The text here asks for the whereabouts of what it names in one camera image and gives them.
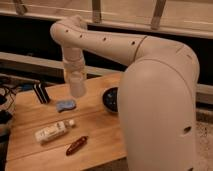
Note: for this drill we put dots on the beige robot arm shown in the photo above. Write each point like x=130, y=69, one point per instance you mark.
x=156, y=94

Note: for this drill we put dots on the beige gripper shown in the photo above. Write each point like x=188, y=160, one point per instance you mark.
x=74, y=75

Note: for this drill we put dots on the dark round bowl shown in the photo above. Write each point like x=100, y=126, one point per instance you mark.
x=109, y=99

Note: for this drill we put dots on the red brown pocket knife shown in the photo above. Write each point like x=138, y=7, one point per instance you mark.
x=76, y=145

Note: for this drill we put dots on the white plastic bottle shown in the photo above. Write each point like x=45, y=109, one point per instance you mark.
x=54, y=131

